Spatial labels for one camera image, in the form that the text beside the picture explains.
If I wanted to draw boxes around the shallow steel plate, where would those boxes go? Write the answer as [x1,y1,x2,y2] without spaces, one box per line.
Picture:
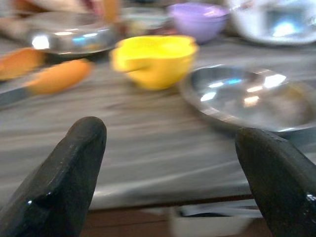
[178,64,316,134]

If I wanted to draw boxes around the steel tongs with orange tips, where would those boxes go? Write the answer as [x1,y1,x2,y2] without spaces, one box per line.
[0,46,96,111]

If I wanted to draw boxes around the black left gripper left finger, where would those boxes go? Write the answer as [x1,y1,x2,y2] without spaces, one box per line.
[0,117,107,237]

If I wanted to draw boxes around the purple plastic bowl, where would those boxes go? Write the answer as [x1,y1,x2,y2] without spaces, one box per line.
[166,2,231,44]

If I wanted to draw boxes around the deep steel bowl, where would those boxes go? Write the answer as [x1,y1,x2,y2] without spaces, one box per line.
[23,11,118,55]

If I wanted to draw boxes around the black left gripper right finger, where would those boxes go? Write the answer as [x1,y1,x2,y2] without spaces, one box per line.
[235,126,316,237]

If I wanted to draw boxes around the white kitchen appliance with display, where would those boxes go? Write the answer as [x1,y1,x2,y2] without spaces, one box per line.
[226,0,316,46]

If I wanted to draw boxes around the yellow plastic bowl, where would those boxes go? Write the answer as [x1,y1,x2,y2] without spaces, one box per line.
[110,35,199,91]

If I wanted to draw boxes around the glass food container with lid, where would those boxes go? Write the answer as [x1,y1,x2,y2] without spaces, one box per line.
[120,6,173,37]

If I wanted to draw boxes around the orange squeeze bottle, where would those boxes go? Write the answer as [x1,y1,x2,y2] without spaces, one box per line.
[101,0,122,24]

